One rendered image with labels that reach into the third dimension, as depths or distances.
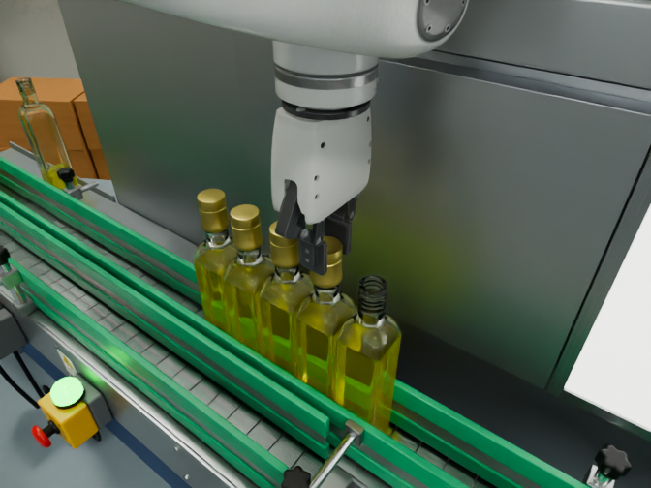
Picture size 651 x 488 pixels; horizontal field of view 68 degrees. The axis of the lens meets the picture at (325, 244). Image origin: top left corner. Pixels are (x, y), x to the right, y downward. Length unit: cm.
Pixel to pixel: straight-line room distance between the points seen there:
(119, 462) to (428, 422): 64
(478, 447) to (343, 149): 39
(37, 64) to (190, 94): 382
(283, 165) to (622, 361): 40
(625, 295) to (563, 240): 8
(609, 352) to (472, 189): 22
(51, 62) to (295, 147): 417
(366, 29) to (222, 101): 50
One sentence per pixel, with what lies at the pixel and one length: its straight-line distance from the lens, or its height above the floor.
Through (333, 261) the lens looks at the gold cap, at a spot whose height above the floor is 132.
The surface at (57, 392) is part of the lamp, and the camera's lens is 86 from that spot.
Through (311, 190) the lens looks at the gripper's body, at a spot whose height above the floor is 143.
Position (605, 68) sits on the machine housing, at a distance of 47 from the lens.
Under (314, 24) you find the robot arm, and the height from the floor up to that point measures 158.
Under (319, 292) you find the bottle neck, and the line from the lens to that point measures 53.
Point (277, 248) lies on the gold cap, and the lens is 53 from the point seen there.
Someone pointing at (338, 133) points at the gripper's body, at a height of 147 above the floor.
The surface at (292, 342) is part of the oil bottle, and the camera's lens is 60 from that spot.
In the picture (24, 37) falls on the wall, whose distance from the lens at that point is 458.
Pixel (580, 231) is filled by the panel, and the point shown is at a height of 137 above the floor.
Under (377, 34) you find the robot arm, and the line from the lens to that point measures 29.
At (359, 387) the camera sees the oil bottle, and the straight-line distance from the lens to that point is 57.
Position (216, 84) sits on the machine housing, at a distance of 76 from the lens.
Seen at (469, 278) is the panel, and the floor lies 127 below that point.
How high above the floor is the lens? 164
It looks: 37 degrees down
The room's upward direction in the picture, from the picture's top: straight up
